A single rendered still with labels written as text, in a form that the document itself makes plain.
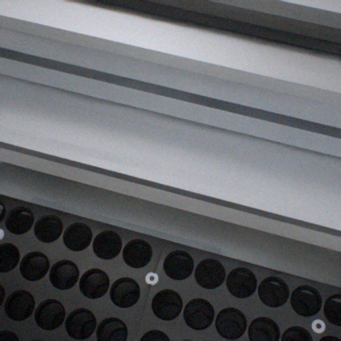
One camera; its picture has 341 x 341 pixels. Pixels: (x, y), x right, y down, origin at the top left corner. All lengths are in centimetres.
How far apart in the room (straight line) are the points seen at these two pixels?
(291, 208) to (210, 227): 12
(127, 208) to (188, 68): 16
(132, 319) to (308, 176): 10
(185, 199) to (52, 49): 8
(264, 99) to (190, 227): 15
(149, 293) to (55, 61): 11
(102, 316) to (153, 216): 9
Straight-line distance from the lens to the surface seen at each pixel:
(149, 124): 25
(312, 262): 35
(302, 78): 21
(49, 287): 29
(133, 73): 23
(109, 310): 28
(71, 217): 29
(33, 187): 37
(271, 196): 24
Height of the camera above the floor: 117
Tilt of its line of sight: 69 degrees down
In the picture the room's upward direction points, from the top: 8 degrees counter-clockwise
